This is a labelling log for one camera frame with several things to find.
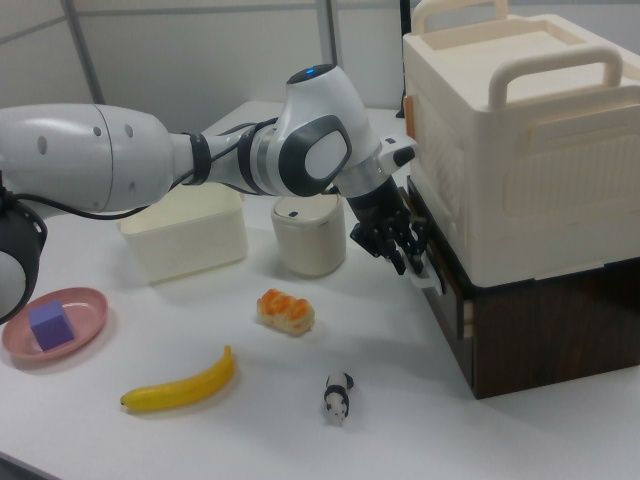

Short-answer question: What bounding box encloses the small cream lidded trash can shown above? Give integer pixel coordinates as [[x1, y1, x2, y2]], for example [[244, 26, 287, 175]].
[[270, 193, 347, 279]]

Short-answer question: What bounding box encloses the wooden drawer with white handle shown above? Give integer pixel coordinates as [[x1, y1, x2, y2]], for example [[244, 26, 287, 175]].
[[405, 179, 475, 351]]

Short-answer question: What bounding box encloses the orange box latch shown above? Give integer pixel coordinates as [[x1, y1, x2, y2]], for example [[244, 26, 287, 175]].
[[403, 94, 417, 139]]

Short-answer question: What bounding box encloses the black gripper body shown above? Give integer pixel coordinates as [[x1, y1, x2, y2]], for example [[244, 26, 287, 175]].
[[347, 179, 413, 228]]

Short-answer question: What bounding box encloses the dark wood drawer cabinet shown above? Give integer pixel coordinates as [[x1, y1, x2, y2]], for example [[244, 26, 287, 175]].
[[407, 177, 640, 400]]

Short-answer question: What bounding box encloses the small panda figurine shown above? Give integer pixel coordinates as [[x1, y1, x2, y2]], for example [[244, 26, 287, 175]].
[[322, 369, 357, 428]]

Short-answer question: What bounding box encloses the black camera stand pole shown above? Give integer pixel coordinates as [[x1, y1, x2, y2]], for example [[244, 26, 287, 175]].
[[397, 0, 411, 120]]

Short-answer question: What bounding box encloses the purple cube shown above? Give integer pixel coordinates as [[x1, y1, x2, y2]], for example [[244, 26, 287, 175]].
[[27, 299, 76, 352]]

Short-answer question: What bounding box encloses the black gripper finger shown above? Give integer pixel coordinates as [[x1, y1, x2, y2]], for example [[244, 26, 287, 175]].
[[394, 214, 433, 275], [350, 218, 408, 278]]

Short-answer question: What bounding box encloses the toy bread loaf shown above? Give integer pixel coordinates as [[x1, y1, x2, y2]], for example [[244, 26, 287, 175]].
[[256, 288, 316, 337]]

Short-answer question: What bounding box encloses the cream storage box with handles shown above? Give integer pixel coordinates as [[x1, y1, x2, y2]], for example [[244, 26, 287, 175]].
[[402, 0, 640, 289]]

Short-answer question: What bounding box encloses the yellow toy banana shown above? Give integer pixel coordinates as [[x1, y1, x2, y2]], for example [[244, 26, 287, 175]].
[[118, 344, 236, 414]]

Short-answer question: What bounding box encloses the pink plate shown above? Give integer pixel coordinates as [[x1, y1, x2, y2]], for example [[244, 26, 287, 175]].
[[1, 286, 110, 370]]

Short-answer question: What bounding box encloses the cream plastic basket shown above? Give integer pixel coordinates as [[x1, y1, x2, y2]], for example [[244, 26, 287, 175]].
[[115, 187, 250, 286]]

